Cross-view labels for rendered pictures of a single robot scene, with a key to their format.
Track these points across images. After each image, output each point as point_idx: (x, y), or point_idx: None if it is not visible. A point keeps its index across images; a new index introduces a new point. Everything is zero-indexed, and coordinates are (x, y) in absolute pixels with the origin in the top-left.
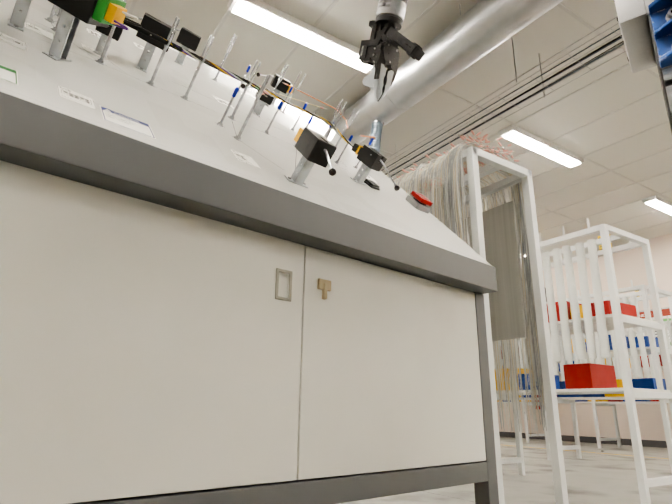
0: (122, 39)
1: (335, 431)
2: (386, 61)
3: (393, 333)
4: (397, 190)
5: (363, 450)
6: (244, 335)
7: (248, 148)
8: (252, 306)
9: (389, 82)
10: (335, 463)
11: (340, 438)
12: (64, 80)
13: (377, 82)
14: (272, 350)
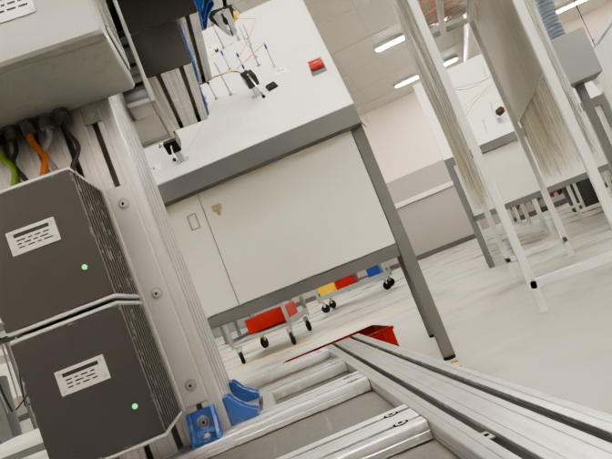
0: None
1: (253, 275)
2: (215, 11)
3: (277, 205)
4: (264, 97)
5: (277, 277)
6: (184, 256)
7: (164, 150)
8: (181, 241)
9: (229, 17)
10: (260, 290)
11: (258, 277)
12: None
13: (220, 28)
14: (200, 255)
